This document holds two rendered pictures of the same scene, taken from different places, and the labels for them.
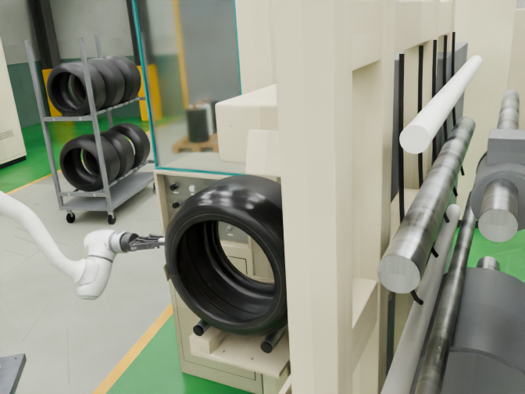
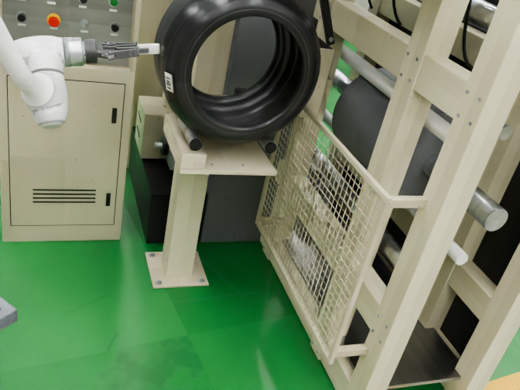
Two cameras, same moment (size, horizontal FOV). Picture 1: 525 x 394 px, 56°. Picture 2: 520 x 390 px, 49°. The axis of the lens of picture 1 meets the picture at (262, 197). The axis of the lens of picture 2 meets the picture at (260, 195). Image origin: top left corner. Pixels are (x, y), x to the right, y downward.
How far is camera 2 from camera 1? 1.52 m
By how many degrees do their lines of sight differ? 47
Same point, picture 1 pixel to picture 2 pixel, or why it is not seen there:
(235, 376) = (87, 227)
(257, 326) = (270, 127)
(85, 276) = (56, 94)
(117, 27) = not seen: outside the picture
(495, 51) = not seen: outside the picture
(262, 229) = (303, 25)
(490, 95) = not seen: outside the picture
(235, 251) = (112, 75)
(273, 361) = (261, 164)
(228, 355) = (219, 166)
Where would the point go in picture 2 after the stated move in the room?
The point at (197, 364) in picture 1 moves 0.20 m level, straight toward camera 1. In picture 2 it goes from (31, 226) to (58, 245)
